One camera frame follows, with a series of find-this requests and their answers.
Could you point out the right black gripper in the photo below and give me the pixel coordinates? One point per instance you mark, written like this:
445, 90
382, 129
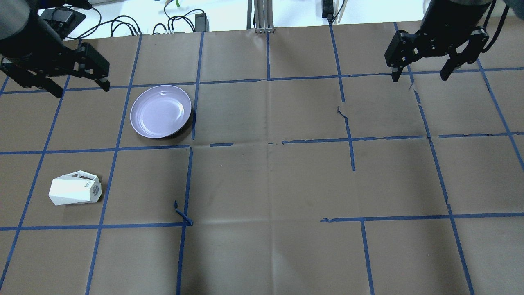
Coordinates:
445, 29

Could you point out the white faceted cup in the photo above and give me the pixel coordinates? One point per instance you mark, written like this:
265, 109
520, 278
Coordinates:
75, 188

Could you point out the aluminium frame post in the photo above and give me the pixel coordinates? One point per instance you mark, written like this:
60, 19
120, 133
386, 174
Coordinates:
260, 16

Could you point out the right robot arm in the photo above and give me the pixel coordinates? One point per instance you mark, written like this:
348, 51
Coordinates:
449, 27

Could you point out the black power adapter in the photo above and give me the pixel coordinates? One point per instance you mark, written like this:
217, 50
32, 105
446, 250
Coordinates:
62, 20

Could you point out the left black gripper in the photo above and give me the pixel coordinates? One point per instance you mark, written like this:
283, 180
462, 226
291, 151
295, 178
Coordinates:
36, 50

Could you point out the lavender plate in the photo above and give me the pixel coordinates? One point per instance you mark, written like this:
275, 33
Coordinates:
160, 111

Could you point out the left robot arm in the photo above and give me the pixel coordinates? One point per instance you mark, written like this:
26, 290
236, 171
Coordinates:
33, 53

